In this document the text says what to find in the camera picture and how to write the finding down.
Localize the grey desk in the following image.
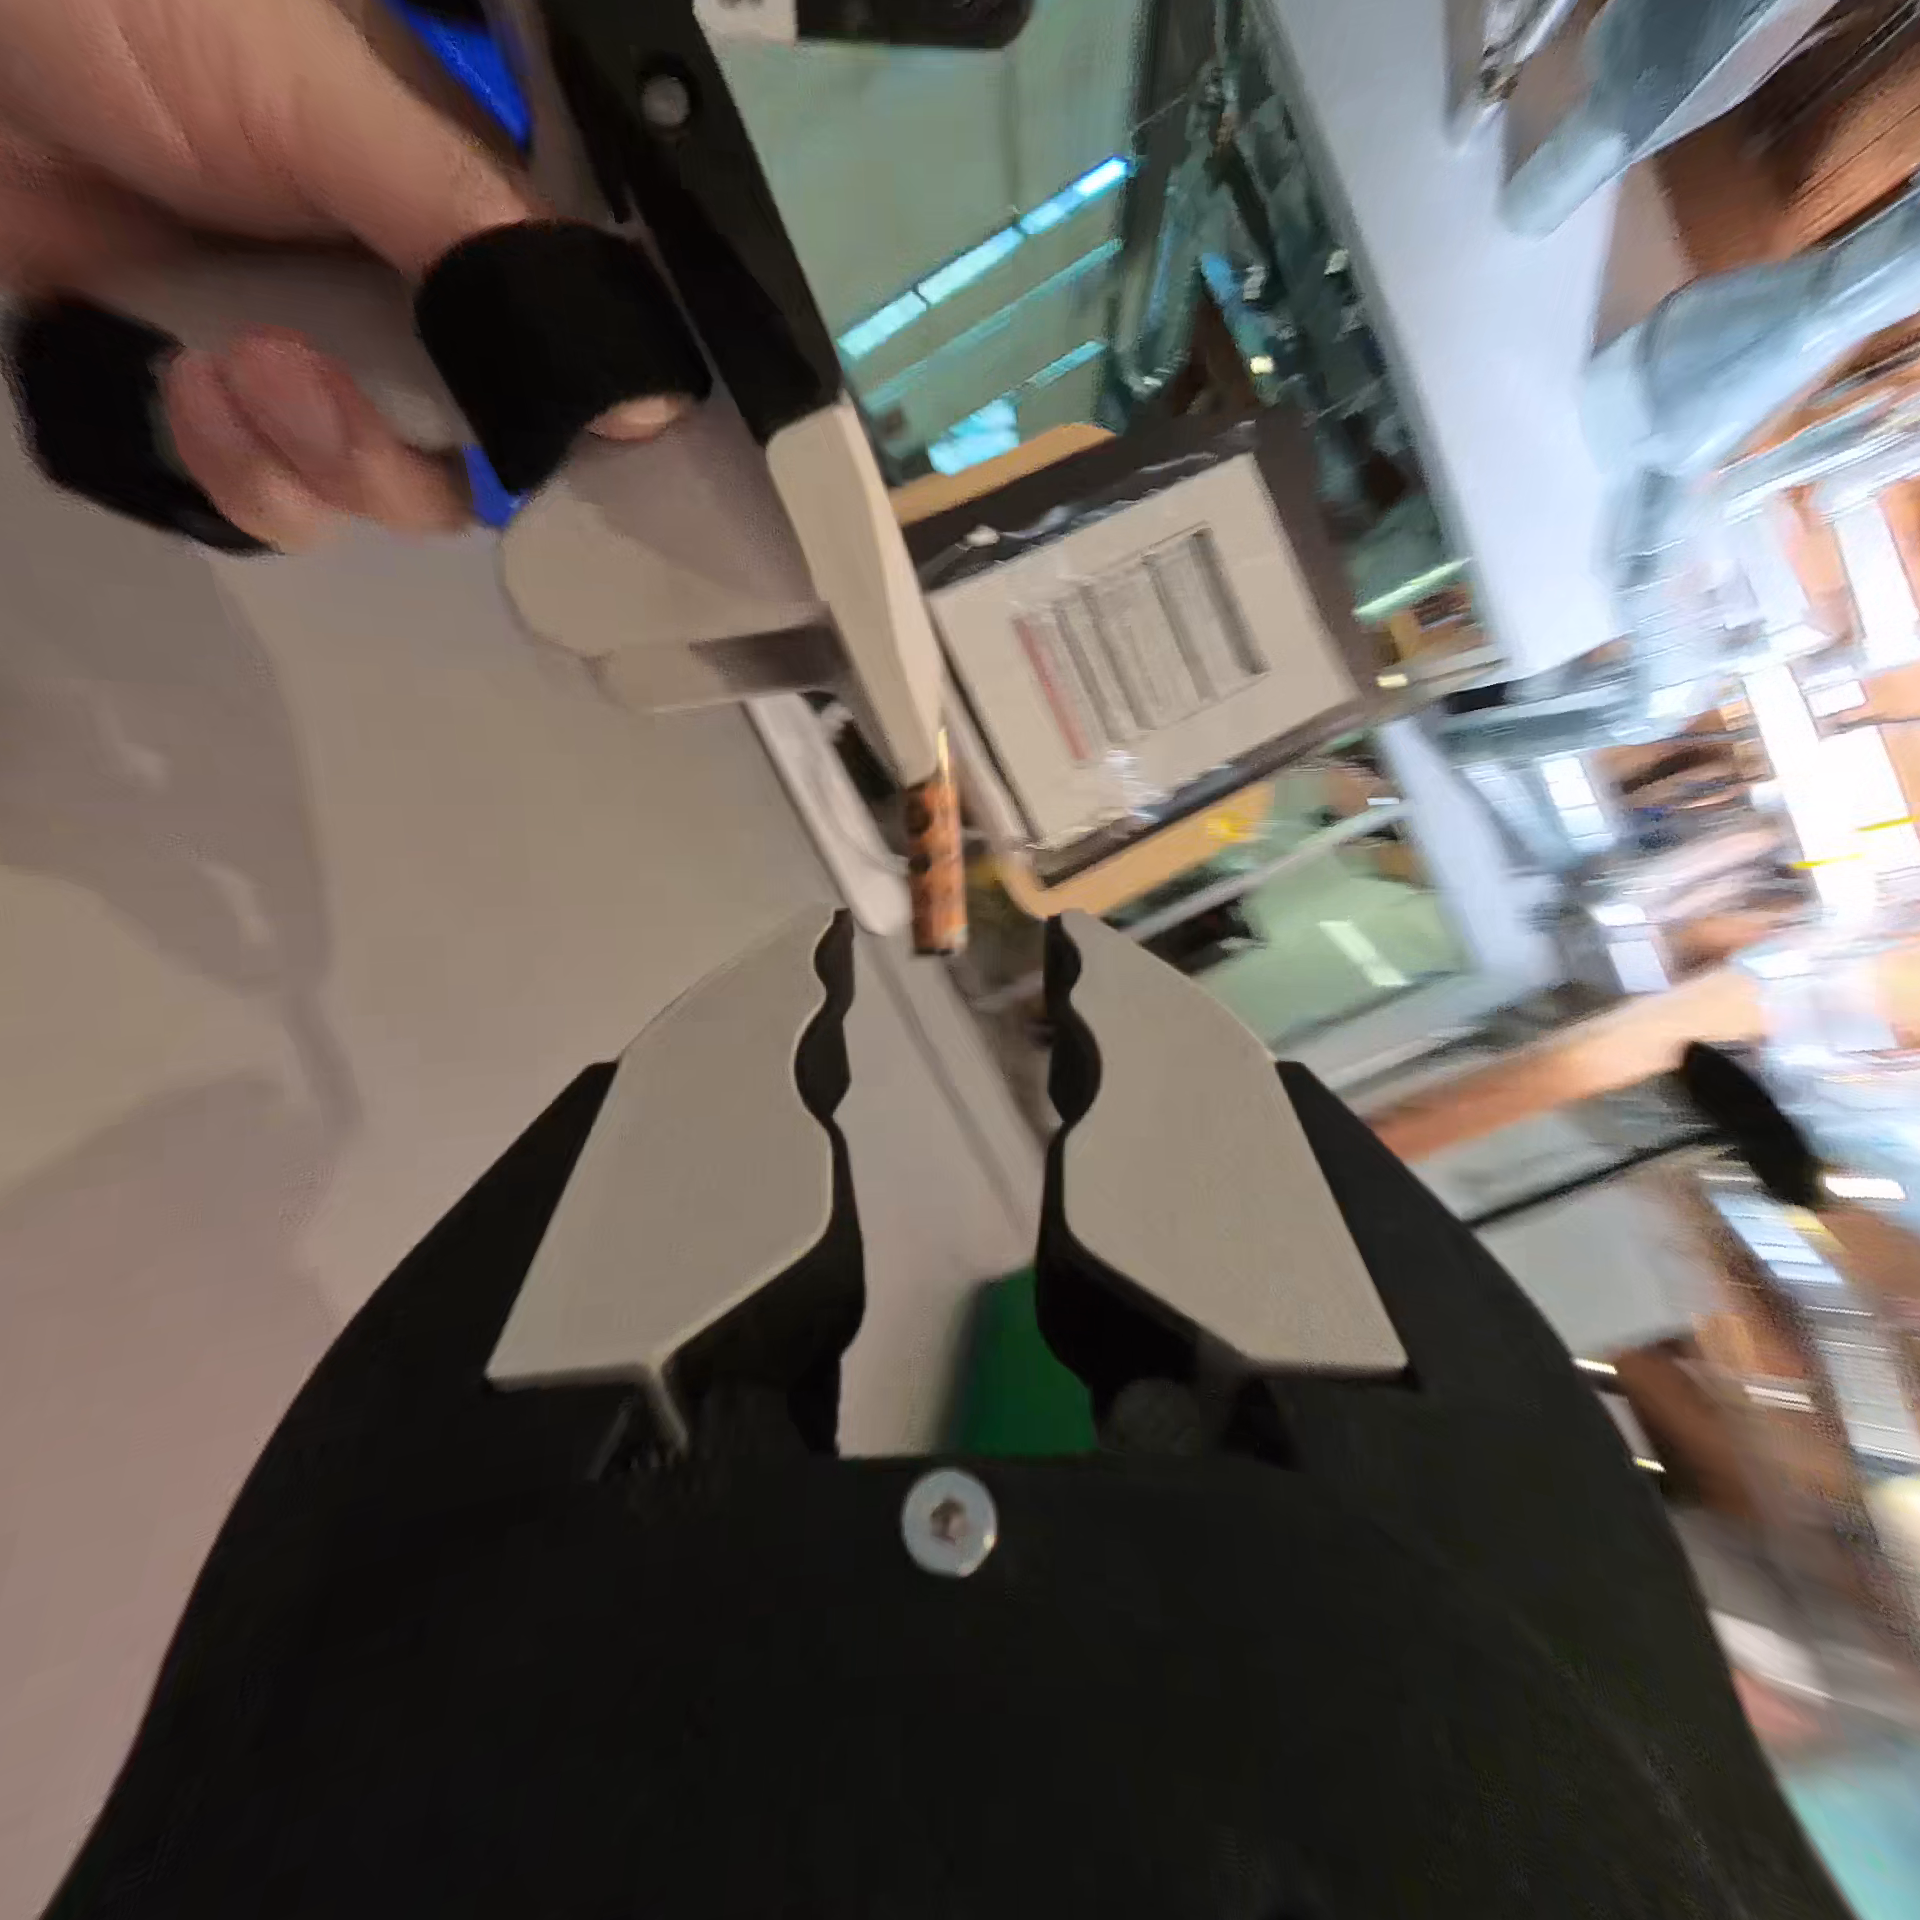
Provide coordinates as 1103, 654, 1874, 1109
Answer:
0, 434, 1053, 1920

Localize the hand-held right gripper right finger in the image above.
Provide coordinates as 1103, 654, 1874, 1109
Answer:
1033, 907, 1416, 1428

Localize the green file organizer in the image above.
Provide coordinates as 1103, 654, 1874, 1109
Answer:
960, 1268, 1096, 1456

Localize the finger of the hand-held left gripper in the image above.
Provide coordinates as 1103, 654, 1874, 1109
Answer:
765, 396, 949, 792
499, 410, 851, 717

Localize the white board stand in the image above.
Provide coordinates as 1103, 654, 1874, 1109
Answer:
750, 697, 917, 903

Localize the instruction sheet board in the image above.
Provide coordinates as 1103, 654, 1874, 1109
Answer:
892, 420, 1399, 920

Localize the brown speckled small cylinder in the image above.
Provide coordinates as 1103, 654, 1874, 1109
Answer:
901, 763, 968, 956

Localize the silver air duct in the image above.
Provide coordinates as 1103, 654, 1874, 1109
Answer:
1486, 0, 1920, 229

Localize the person's left hand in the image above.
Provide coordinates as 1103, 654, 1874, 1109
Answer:
0, 0, 531, 552

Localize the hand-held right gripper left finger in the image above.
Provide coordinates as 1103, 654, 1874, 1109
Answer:
484, 904, 869, 1454

